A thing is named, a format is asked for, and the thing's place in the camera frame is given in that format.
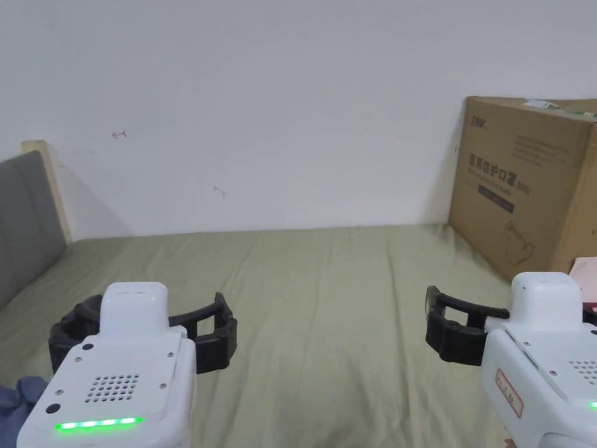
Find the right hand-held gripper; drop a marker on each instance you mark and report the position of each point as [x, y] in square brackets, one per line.
[545, 354]

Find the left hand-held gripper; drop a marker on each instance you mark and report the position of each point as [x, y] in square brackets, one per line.
[126, 373]

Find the dark blue garment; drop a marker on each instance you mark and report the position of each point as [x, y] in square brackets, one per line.
[21, 401]

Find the brown cardboard carton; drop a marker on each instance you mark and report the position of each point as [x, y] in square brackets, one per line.
[531, 186]

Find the grey padded headboard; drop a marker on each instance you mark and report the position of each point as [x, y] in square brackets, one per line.
[28, 224]

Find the bed with pale green sheet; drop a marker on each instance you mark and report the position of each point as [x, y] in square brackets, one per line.
[326, 298]

